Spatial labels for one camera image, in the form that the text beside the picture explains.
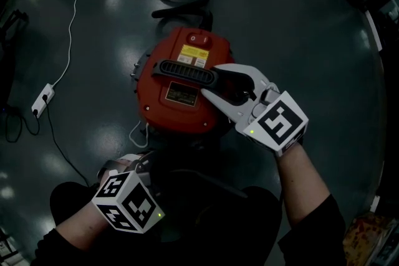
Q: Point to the person's black clothing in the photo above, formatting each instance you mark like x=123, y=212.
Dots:
x=218, y=243

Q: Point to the person's left hand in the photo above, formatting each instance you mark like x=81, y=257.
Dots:
x=124, y=162

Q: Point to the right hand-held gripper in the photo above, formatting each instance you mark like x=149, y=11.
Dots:
x=277, y=124

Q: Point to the white power strip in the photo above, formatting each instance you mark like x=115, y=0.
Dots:
x=42, y=101

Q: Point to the patterned cardboard box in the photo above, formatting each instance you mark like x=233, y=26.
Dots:
x=364, y=243

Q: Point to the person's left forearm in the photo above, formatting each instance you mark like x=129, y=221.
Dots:
x=81, y=227

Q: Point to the person's right forearm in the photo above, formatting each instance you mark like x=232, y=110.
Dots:
x=299, y=183

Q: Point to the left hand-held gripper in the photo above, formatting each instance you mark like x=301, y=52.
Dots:
x=137, y=205

